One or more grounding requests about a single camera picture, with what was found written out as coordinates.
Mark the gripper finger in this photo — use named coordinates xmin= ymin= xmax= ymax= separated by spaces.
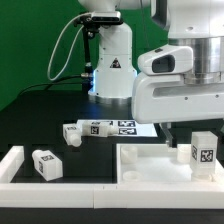
xmin=160 ymin=123 xmax=176 ymax=148

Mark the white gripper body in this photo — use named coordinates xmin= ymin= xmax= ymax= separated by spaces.
xmin=132 ymin=73 xmax=224 ymax=124

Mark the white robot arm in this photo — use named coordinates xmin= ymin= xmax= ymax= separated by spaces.
xmin=78 ymin=0 xmax=224 ymax=124

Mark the white marker sheet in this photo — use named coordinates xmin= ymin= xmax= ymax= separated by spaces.
xmin=77 ymin=119 xmax=157 ymax=137

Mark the white U-shaped fence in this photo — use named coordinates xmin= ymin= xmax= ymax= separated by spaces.
xmin=0 ymin=146 xmax=224 ymax=209

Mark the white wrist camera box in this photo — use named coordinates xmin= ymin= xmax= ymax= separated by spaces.
xmin=138 ymin=44 xmax=193 ymax=76

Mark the black cable on table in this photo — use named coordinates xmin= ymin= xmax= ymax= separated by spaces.
xmin=16 ymin=75 xmax=84 ymax=98

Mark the black camera on stand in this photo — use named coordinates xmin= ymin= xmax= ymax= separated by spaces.
xmin=73 ymin=11 xmax=122 ymax=78

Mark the grey looped cable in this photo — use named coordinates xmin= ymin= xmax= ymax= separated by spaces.
xmin=46 ymin=12 xmax=91 ymax=82

